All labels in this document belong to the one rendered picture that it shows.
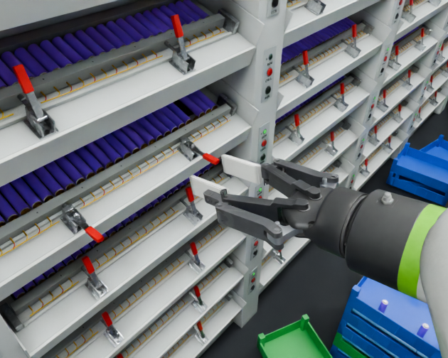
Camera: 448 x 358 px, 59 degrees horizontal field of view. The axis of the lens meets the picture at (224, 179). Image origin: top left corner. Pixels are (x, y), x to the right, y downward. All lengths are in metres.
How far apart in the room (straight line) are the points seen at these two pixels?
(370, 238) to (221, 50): 0.51
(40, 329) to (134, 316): 0.26
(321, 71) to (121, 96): 0.69
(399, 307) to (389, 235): 0.96
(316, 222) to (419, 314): 0.95
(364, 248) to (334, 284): 1.34
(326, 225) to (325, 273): 1.34
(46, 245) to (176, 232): 0.32
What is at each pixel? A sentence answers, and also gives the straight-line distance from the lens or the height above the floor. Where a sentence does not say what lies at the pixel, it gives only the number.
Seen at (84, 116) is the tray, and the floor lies 1.08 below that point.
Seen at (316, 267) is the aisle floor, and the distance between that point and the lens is 1.78.
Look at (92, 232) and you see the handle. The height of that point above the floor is 0.91.
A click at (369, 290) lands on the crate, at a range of 1.35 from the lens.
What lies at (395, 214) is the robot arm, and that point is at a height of 1.11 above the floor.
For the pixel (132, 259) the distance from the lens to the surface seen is 0.87.
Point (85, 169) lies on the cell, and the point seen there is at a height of 0.94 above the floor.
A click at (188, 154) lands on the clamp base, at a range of 0.80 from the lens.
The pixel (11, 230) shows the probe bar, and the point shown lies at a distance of 0.69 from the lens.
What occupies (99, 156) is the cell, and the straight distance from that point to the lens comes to 0.77.
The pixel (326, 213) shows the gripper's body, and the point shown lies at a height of 1.08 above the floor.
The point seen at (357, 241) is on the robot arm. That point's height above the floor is 1.08.
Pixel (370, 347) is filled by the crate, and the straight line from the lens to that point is 1.40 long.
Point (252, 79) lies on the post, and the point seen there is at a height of 1.00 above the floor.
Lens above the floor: 1.37
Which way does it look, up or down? 40 degrees down
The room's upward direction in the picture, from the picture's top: straight up
